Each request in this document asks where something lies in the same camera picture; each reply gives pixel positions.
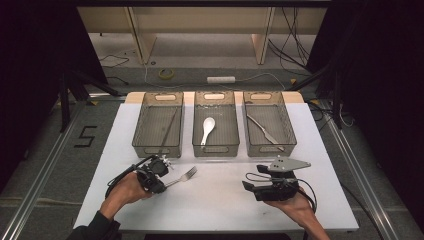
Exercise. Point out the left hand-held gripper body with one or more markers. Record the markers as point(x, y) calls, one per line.
point(153, 170)

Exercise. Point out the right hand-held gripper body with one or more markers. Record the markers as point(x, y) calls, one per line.
point(276, 191)

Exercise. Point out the metal fork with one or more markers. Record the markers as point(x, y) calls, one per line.
point(190, 173)

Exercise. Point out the metal table knife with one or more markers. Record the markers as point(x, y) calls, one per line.
point(266, 133)

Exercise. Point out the metal chopstick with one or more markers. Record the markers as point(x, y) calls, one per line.
point(168, 130)
point(170, 125)

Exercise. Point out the smoky clear plastic bin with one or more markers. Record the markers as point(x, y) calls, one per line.
point(223, 128)
point(153, 126)
point(280, 123)

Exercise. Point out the white ceramic spoon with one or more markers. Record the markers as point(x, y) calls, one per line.
point(209, 124)

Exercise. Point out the person's right hand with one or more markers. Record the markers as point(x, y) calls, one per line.
point(298, 210)

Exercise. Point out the person's left hand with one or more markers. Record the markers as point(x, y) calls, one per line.
point(125, 193)

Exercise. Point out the black metal stand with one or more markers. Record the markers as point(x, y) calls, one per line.
point(337, 106)
point(64, 103)

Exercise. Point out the yellow tape roll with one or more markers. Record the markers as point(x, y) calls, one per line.
point(159, 74)

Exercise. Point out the white power strip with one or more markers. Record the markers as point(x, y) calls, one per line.
point(220, 80)

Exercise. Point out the black curtain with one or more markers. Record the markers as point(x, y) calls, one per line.
point(33, 66)
point(383, 83)

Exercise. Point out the light wooden shelf unit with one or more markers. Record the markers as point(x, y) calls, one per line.
point(200, 20)

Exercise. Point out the aluminium floor rail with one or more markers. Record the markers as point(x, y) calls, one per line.
point(363, 180)
point(40, 180)

